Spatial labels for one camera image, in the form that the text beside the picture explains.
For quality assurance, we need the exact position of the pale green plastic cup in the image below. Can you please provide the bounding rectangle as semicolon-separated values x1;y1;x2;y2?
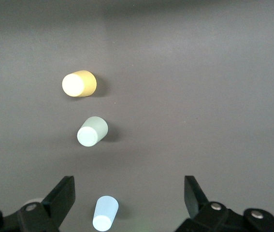
77;116;109;147

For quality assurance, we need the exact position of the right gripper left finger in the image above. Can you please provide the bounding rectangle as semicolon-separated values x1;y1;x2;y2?
0;175;76;232

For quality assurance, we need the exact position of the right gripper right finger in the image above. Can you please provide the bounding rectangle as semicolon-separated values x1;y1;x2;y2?
175;175;274;232

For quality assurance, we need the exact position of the light blue plastic cup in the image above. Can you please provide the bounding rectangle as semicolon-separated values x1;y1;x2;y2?
92;195;119;232

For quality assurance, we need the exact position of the yellow plastic cup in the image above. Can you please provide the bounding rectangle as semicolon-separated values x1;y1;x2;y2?
61;70;97;98

